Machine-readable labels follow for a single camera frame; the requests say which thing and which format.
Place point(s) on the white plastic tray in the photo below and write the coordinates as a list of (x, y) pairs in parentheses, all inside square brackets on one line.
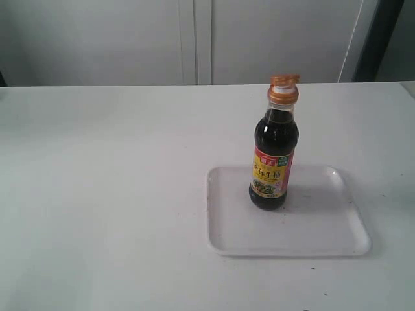
[(318, 219)]

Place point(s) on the dark soy sauce bottle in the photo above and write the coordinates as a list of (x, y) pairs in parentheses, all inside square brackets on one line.
[(276, 136)]

